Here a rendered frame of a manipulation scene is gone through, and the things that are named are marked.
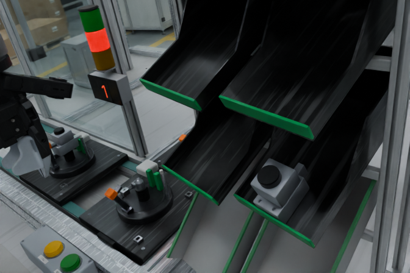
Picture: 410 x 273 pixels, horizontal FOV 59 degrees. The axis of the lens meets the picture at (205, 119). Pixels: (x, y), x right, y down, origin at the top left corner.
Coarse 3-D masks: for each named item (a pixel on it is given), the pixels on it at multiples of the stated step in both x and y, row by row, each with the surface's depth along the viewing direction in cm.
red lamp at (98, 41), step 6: (102, 30) 90; (90, 36) 89; (96, 36) 89; (102, 36) 90; (90, 42) 90; (96, 42) 90; (102, 42) 90; (108, 42) 92; (90, 48) 91; (96, 48) 90; (102, 48) 91; (108, 48) 92
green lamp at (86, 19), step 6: (84, 12) 86; (90, 12) 86; (96, 12) 87; (84, 18) 87; (90, 18) 87; (96, 18) 88; (84, 24) 88; (90, 24) 87; (96, 24) 88; (102, 24) 90; (84, 30) 89; (90, 30) 88; (96, 30) 88
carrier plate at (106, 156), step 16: (96, 144) 119; (96, 160) 111; (112, 160) 110; (32, 176) 109; (48, 176) 107; (80, 176) 105; (96, 176) 104; (48, 192) 101; (64, 192) 99; (80, 192) 101
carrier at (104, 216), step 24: (144, 168) 100; (120, 192) 90; (144, 192) 87; (168, 192) 90; (192, 192) 91; (96, 216) 89; (120, 216) 86; (144, 216) 83; (168, 216) 85; (120, 240) 81; (144, 240) 80
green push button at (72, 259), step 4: (68, 256) 79; (72, 256) 79; (76, 256) 79; (64, 260) 78; (68, 260) 78; (72, 260) 78; (76, 260) 77; (80, 260) 79; (60, 264) 77; (64, 264) 77; (68, 264) 77; (72, 264) 77; (76, 264) 77; (64, 268) 76; (68, 268) 76; (72, 268) 76
